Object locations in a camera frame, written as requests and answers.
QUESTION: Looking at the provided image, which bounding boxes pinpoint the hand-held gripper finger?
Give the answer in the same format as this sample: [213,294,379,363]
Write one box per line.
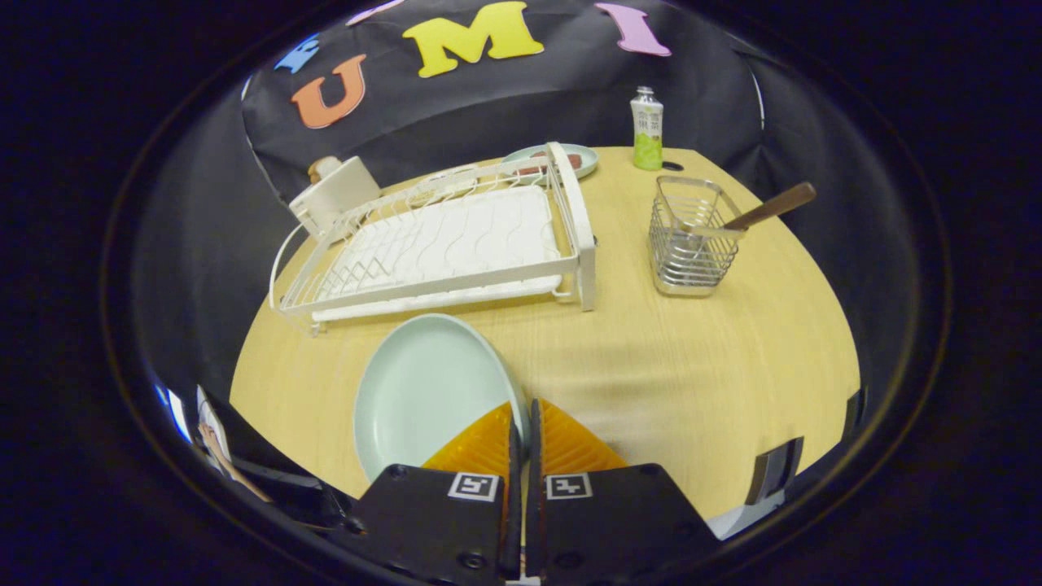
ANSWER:
[346,400,523,585]
[525,397,721,585]

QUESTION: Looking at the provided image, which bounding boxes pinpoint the light green plate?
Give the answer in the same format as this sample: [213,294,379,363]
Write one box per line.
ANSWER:
[352,313,532,483]

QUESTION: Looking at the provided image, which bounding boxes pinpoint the white wire dish rack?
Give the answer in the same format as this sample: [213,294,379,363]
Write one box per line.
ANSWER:
[269,142,598,336]

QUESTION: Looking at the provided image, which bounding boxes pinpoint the metal wire basket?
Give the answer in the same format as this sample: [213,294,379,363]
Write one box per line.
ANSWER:
[648,176,746,297]

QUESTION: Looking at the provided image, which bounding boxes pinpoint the wooden handled metal spoon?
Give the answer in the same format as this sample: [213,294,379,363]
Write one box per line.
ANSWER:
[680,181,817,245]

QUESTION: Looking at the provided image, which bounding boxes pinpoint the small white food dish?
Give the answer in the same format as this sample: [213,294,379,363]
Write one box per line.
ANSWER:
[415,165,481,196]

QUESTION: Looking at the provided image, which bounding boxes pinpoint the green plate with food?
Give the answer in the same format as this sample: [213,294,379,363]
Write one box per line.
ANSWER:
[502,143,600,181]

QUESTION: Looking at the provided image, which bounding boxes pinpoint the dark grey chair back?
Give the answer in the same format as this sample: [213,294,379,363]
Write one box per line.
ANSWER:
[745,437,805,505]

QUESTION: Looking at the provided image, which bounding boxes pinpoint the brown food pieces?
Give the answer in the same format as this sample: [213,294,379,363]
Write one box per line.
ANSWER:
[521,151,583,173]

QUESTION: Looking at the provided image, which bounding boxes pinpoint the white toaster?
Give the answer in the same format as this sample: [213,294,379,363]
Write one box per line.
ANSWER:
[289,156,382,238]

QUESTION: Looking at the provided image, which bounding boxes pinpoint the green drink bottle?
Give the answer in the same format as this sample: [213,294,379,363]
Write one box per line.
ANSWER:
[631,86,664,172]

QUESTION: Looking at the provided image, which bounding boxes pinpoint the black backdrop cloth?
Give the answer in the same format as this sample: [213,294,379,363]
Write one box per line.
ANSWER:
[130,0,896,408]

